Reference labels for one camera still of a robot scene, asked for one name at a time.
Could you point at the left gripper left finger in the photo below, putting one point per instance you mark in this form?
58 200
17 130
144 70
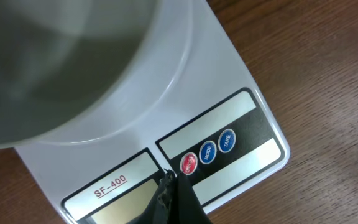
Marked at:
159 208

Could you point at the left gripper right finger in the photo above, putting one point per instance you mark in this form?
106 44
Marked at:
185 206

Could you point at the white digital kitchen scale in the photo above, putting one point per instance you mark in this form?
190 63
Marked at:
189 104

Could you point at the white round bowl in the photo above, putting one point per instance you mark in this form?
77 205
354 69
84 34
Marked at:
73 72

